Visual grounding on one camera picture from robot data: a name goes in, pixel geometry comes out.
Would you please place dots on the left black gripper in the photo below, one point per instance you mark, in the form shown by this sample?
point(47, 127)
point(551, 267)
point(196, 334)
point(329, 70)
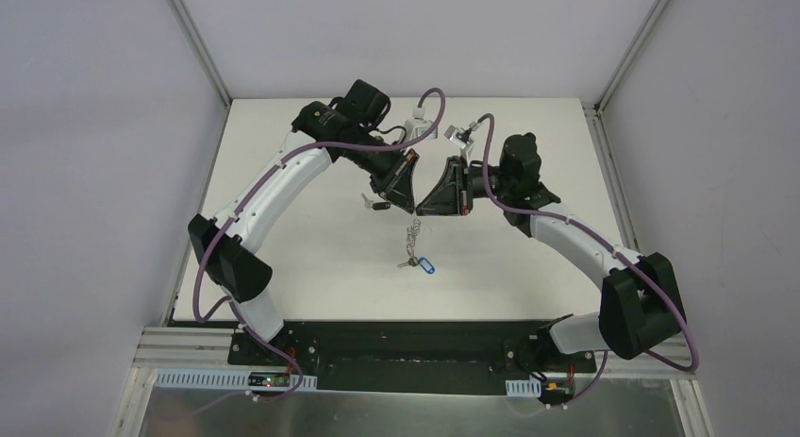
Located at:
point(392, 174)

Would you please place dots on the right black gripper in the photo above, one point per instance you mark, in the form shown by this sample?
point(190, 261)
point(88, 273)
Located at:
point(463, 186)

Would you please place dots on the key with blue tag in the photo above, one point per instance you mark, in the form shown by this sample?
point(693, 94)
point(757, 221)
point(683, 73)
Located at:
point(423, 263)

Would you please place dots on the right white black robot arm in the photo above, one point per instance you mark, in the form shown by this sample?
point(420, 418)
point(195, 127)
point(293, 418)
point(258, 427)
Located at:
point(640, 305)

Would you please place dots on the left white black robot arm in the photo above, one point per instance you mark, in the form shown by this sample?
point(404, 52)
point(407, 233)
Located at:
point(226, 244)

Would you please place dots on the key with black head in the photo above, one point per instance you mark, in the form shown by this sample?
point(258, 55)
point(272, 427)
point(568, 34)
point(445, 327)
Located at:
point(371, 204)

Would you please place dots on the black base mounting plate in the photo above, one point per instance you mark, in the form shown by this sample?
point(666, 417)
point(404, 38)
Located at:
point(418, 357)

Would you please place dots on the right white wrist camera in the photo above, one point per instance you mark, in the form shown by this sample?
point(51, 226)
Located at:
point(461, 137)

